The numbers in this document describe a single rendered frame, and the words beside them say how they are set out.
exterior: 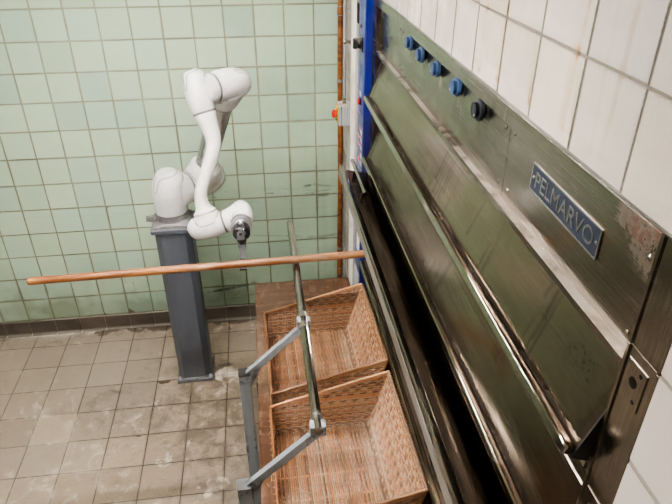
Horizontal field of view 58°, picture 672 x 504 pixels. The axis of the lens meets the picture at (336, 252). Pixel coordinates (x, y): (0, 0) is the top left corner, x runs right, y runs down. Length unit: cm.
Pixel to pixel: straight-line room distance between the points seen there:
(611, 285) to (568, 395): 20
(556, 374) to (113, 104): 287
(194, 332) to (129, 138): 112
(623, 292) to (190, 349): 286
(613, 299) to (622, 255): 7
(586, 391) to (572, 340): 9
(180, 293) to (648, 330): 271
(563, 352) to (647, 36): 50
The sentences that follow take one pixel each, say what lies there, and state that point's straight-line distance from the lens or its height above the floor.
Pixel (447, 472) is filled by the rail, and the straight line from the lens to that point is 132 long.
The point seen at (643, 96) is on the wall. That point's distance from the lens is 85.
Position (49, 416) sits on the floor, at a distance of 372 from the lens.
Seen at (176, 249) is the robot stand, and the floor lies 88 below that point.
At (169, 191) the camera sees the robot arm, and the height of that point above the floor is 120.
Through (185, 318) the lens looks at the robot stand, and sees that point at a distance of 339.
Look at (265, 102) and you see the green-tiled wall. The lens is 342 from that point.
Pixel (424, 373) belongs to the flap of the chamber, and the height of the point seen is 141.
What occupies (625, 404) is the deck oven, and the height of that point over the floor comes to 185.
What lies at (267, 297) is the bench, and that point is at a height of 58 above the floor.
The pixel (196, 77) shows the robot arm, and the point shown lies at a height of 177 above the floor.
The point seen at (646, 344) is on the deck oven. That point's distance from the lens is 87.
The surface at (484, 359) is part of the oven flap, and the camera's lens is 143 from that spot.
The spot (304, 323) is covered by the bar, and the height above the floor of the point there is 117.
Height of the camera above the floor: 245
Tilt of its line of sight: 31 degrees down
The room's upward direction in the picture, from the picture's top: straight up
